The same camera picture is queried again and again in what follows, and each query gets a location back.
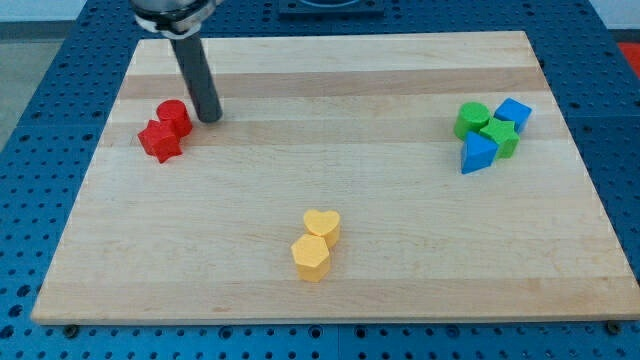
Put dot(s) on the red star block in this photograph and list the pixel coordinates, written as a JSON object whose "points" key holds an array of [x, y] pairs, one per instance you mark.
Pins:
{"points": [[159, 140]]}

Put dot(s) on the light wooden board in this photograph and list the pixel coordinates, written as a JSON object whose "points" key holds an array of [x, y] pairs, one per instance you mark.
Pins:
{"points": [[362, 125]]}

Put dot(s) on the blue cube block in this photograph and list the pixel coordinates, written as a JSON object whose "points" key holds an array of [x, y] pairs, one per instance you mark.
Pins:
{"points": [[514, 111]]}

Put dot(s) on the red cylinder block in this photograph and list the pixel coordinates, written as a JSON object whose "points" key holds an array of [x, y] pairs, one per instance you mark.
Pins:
{"points": [[174, 113]]}

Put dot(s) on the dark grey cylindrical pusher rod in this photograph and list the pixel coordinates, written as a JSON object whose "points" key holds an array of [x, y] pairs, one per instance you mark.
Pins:
{"points": [[194, 67]]}

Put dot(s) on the green star block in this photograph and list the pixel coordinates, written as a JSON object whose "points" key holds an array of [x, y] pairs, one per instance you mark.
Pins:
{"points": [[503, 133]]}

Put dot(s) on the yellow hexagon block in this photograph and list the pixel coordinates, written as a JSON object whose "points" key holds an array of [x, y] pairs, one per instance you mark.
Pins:
{"points": [[311, 257]]}

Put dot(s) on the yellow heart block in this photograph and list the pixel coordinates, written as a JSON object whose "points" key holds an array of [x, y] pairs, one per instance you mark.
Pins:
{"points": [[325, 224]]}

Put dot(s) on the blue triangle block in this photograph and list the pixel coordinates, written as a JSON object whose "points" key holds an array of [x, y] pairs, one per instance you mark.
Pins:
{"points": [[477, 152]]}

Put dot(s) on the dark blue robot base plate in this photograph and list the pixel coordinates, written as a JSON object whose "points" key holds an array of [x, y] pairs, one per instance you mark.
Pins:
{"points": [[289, 8]]}

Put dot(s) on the green cylinder block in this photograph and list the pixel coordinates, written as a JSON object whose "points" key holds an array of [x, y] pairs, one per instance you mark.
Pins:
{"points": [[472, 116]]}

